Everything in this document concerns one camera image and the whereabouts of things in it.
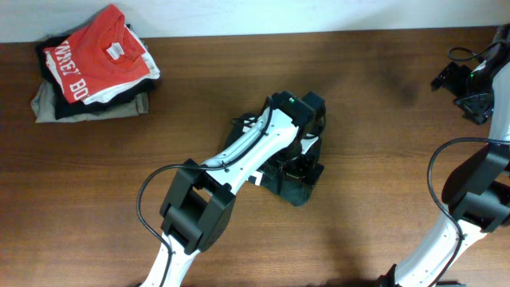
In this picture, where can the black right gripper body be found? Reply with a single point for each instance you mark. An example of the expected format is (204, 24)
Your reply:
(477, 104)

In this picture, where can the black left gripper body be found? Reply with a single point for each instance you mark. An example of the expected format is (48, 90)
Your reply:
(299, 165)

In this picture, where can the dark green t-shirt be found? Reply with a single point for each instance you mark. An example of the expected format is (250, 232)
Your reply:
(266, 175)

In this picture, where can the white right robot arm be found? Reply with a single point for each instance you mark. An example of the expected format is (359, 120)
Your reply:
(473, 203)

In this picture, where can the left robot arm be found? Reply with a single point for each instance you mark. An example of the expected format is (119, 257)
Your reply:
(278, 149)

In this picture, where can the white folded shirt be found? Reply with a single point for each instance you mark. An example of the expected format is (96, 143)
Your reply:
(119, 87)

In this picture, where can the red folded t-shirt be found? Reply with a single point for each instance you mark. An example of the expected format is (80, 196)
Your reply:
(95, 64)

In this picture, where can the black folded shirt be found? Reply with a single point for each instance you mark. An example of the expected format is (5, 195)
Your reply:
(94, 74)

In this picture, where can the olive grey folded garment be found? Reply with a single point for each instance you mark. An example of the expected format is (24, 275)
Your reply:
(50, 106)

